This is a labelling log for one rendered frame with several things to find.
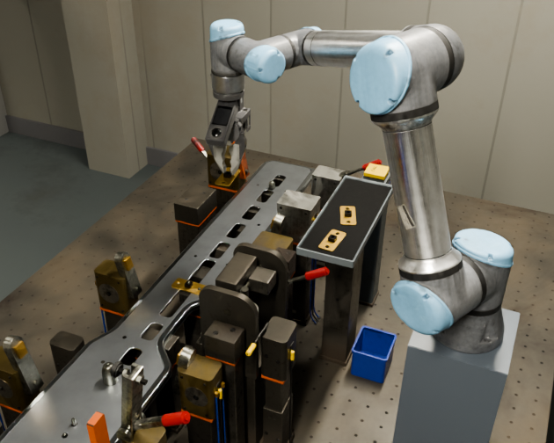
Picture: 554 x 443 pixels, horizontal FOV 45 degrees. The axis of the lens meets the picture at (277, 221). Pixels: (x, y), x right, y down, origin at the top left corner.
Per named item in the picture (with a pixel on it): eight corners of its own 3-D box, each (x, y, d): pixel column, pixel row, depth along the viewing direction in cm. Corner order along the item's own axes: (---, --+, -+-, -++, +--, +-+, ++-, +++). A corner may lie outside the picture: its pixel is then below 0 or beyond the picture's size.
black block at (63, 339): (71, 410, 174) (51, 325, 158) (103, 422, 171) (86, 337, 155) (58, 425, 170) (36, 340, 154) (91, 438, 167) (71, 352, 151)
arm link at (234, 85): (237, 79, 147) (203, 75, 149) (238, 98, 150) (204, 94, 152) (249, 68, 153) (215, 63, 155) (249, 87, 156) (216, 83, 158)
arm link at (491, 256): (516, 294, 136) (530, 239, 129) (477, 323, 129) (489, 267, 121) (466, 266, 144) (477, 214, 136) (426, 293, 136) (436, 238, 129)
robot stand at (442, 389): (487, 433, 168) (521, 312, 146) (473, 498, 153) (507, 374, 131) (409, 408, 175) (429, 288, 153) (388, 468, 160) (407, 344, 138)
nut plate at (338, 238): (331, 229, 162) (332, 225, 161) (346, 234, 160) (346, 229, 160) (317, 248, 156) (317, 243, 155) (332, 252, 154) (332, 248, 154)
